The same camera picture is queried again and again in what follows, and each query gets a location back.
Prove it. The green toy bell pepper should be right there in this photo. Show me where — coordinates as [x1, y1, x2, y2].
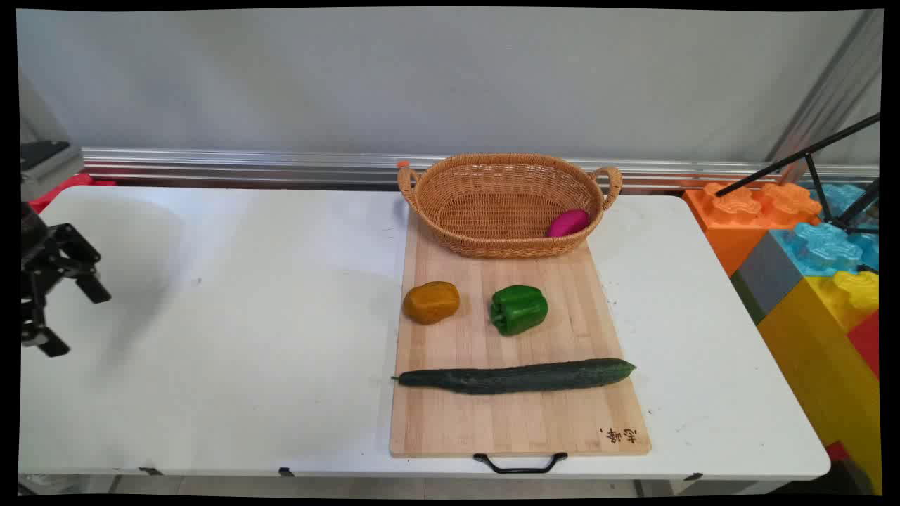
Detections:
[489, 284, 549, 337]

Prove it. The aluminium rail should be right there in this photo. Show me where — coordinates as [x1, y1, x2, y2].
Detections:
[81, 146, 880, 193]

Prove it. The woven wicker basket with handles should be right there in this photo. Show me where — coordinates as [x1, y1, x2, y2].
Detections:
[397, 153, 624, 259]

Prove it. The yellow giant building block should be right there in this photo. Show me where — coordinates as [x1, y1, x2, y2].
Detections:
[757, 270, 882, 494]

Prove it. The red plastic object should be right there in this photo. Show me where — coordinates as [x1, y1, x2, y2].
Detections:
[28, 174, 117, 214]

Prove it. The pink toy sweet potato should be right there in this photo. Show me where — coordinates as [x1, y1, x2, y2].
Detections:
[546, 209, 591, 238]

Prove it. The grey box with black lid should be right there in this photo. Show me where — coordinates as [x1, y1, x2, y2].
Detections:
[20, 140, 84, 202]

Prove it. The red giant building block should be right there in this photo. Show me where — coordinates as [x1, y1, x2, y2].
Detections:
[847, 312, 880, 378]

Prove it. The black tripod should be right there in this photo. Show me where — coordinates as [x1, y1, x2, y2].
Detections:
[715, 112, 881, 235]

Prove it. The orange toy potato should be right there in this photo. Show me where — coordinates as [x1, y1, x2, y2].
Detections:
[403, 281, 461, 325]

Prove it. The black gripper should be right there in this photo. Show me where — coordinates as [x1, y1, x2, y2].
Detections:
[20, 202, 112, 358]

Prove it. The blue giant building block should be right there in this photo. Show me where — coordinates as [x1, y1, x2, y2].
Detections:
[770, 183, 880, 277]

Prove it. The dark green toy cucumber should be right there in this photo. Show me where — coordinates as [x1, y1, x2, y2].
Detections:
[392, 358, 638, 395]

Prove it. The orange giant building block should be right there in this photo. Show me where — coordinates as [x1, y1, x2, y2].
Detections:
[683, 181, 823, 277]

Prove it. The wooden cutting board, black handle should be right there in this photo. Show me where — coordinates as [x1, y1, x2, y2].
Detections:
[389, 208, 653, 475]

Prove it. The grey giant building block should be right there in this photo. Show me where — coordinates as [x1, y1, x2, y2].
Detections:
[731, 231, 806, 325]

